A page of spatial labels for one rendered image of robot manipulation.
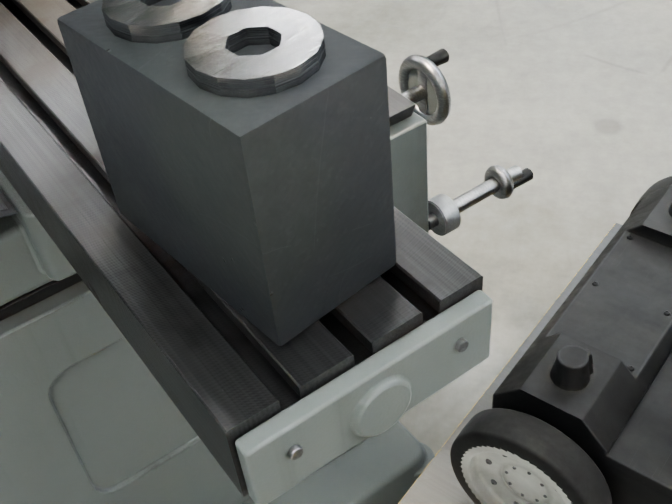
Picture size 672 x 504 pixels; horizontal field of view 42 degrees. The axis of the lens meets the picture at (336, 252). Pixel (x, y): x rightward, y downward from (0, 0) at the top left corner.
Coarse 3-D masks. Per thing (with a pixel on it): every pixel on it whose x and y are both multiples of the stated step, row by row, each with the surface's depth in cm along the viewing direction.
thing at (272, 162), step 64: (128, 0) 62; (192, 0) 61; (256, 0) 63; (128, 64) 58; (192, 64) 55; (256, 64) 54; (320, 64) 55; (384, 64) 56; (128, 128) 64; (192, 128) 55; (256, 128) 52; (320, 128) 55; (384, 128) 60; (128, 192) 71; (192, 192) 61; (256, 192) 54; (320, 192) 58; (384, 192) 63; (192, 256) 67; (256, 256) 58; (320, 256) 61; (384, 256) 67; (256, 320) 64
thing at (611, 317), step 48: (624, 240) 125; (576, 288) 121; (624, 288) 119; (576, 336) 113; (624, 336) 113; (528, 384) 106; (576, 384) 104; (624, 384) 106; (576, 432) 103; (624, 432) 105; (624, 480) 103
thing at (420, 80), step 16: (416, 64) 137; (432, 64) 135; (400, 80) 143; (416, 80) 140; (432, 80) 135; (416, 96) 138; (432, 96) 138; (448, 96) 136; (416, 112) 143; (432, 112) 140; (448, 112) 138
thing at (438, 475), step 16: (608, 240) 153; (592, 256) 150; (560, 304) 143; (544, 320) 141; (528, 336) 139; (512, 368) 134; (496, 384) 132; (480, 400) 130; (448, 448) 125; (432, 464) 123; (448, 464) 123; (416, 480) 122; (432, 480) 121; (448, 480) 121; (416, 496) 120; (432, 496) 120; (448, 496) 119; (464, 496) 119
